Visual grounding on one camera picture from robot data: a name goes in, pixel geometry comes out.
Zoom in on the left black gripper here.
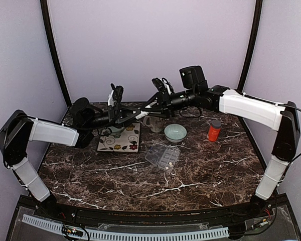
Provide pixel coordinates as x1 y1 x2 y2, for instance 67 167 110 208
85 103 142 130

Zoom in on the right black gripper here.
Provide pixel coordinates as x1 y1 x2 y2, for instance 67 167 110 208
141 88 198 118

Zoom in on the clear plastic pill organizer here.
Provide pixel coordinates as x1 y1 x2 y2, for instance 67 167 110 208
145 143 181 172

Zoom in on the orange bottle grey cap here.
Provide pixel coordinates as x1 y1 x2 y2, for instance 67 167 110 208
207 119 221 142

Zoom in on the small white pill bottle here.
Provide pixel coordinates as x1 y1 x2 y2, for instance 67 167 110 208
135 111 148 119

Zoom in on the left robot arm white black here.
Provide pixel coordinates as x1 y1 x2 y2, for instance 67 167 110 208
0 97 147 219

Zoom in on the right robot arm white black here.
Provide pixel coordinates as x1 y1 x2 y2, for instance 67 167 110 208
140 66 300 218

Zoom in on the cream ceramic mug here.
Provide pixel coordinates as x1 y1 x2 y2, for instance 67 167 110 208
143 116 165 133

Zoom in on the celadon bowl on tray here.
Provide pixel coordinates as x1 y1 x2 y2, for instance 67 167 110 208
102 127 125 138

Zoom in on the square floral ceramic tray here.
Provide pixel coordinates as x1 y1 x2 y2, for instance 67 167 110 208
97 123 140 153

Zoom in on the celadon bowl on table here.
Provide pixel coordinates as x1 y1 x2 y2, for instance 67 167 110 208
164 124 187 143

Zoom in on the small circuit board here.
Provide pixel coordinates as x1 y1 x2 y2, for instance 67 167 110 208
62 225 84 237

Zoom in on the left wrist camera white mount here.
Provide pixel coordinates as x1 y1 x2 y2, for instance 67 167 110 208
107 83 124 107

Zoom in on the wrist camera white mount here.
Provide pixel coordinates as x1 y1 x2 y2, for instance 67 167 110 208
107 83 124 107
152 77 175 95

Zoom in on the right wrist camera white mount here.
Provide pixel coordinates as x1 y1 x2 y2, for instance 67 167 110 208
152 77 175 95

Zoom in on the black front table rail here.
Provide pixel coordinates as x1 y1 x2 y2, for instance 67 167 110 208
55 203 251 225

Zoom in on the right black frame post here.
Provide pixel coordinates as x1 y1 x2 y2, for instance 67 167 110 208
237 0 263 92

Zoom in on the black frame post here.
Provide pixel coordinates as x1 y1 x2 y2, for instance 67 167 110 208
40 0 72 108
237 0 263 92

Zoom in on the left black frame post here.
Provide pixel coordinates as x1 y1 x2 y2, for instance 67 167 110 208
40 0 72 108

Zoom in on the white slotted cable duct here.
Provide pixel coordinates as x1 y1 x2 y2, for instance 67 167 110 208
21 214 229 240

